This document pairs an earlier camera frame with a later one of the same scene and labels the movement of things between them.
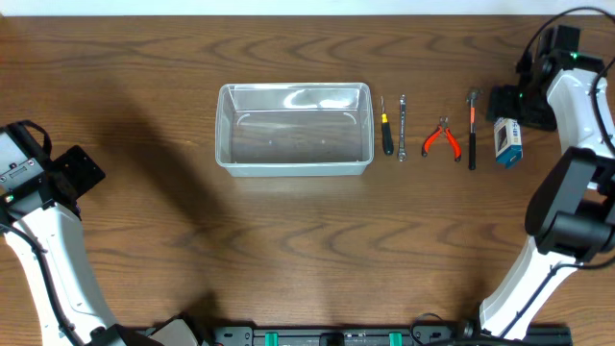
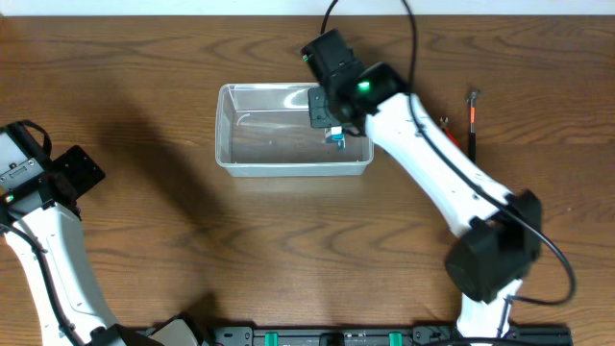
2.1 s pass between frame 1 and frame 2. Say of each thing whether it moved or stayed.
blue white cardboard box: moved
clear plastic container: stayed
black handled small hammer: stayed
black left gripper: stayed
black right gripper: moved
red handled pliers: stayed
